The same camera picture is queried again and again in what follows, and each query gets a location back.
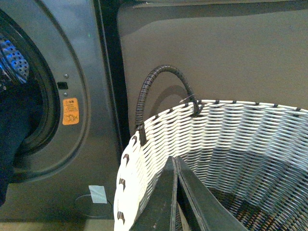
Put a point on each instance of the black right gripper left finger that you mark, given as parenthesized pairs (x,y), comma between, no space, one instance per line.
(160,212)

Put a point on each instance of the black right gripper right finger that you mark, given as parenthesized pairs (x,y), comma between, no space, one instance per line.
(201,209)

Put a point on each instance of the dark blue-grey garment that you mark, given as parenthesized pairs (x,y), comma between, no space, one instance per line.
(17,108)

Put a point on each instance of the grey front-load washing machine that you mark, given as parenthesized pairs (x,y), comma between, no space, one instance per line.
(64,43)

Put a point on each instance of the white tape piece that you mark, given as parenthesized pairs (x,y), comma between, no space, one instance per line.
(98,194)

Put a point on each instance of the white woven laundry basket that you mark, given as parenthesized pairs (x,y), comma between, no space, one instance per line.
(254,156)

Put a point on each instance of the orange warning sticker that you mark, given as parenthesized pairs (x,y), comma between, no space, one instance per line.
(70,111)

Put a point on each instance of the grey cabinet beside washer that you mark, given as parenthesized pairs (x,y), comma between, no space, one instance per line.
(246,51)

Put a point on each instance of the stainless steel drum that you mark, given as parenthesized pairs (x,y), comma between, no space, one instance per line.
(14,68)

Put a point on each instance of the dark wrapped basket handle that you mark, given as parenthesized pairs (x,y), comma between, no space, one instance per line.
(139,113)

